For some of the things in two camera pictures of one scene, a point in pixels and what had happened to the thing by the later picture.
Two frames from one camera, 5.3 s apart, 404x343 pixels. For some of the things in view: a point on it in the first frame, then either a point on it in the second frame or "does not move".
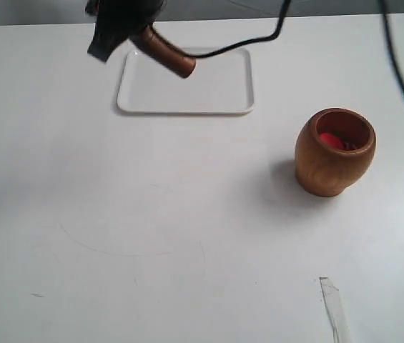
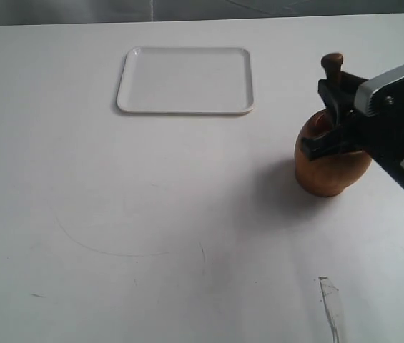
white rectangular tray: [219, 84] does not move
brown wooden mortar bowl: [333, 148] does not move
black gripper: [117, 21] to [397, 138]
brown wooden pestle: [164, 53] to [332, 62]
